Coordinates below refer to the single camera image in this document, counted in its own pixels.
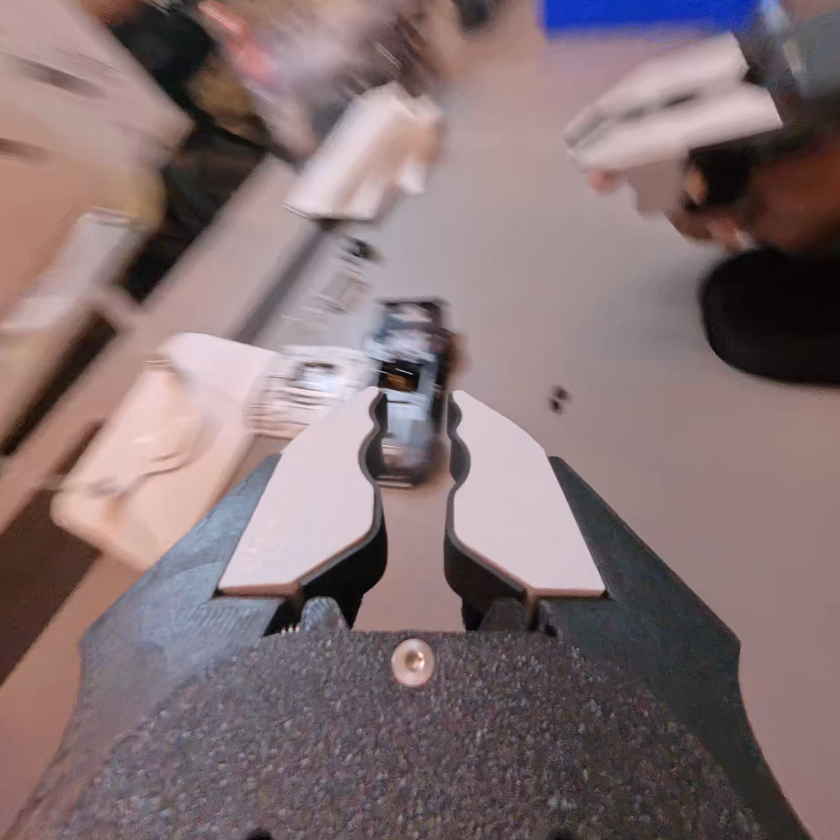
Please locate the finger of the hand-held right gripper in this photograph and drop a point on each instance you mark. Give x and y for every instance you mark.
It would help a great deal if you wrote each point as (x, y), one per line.
(663, 79)
(682, 128)

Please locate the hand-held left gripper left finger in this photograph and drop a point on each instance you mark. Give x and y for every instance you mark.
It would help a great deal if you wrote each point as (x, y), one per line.
(308, 518)

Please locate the white sticker sheet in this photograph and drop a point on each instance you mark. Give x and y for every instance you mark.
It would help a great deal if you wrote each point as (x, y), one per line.
(308, 387)

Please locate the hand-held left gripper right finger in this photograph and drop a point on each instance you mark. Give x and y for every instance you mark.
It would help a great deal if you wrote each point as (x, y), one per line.
(525, 518)

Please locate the pile of white paper bags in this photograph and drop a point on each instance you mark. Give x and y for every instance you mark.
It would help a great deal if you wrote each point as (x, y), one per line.
(367, 157)

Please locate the transparent lego windshield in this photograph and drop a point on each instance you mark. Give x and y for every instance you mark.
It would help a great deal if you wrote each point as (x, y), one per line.
(342, 289)

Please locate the blue plastic bin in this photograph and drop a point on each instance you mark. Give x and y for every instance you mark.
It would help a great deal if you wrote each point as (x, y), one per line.
(623, 16)

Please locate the small black lego piece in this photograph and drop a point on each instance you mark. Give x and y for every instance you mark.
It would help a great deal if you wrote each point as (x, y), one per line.
(558, 398)

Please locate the white book stand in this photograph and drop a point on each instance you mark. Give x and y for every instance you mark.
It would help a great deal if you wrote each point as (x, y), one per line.
(164, 459)

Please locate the person's right hand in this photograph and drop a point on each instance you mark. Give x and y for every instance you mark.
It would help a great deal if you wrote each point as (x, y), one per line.
(787, 203)

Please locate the black lego car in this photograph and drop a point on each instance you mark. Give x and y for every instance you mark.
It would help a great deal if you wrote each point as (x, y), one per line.
(407, 341)

